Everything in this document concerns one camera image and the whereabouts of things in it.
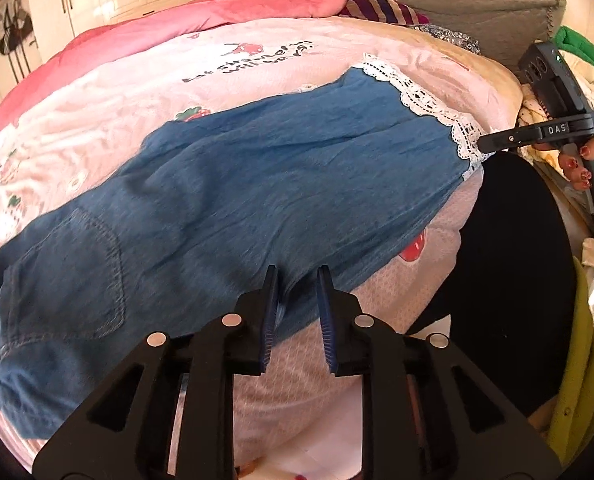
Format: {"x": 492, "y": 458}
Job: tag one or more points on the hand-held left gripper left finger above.
{"x": 272, "y": 322}

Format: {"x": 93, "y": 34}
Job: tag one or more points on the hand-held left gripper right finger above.
{"x": 325, "y": 322}

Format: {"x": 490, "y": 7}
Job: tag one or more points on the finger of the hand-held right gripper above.
{"x": 509, "y": 139}

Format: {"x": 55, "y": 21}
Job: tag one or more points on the blue denim pants lace trim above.
{"x": 237, "y": 200}

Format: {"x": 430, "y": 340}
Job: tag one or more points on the person's right hand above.
{"x": 584, "y": 167}

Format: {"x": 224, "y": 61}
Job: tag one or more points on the green garment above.
{"x": 584, "y": 47}

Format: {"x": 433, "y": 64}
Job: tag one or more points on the dark floral cloth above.
{"x": 452, "y": 36}

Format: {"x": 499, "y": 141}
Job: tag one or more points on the black round stool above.
{"x": 512, "y": 270}

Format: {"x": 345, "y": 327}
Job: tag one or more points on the maroon striped cloth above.
{"x": 382, "y": 10}

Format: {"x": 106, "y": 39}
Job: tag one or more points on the lime green cloth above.
{"x": 584, "y": 385}

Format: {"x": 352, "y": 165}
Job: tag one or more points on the pink strawberry print bed sheet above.
{"x": 142, "y": 95}

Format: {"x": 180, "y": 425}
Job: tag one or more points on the pink quilt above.
{"x": 187, "y": 5}

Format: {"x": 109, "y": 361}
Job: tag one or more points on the hanging dark bags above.
{"x": 14, "y": 35}

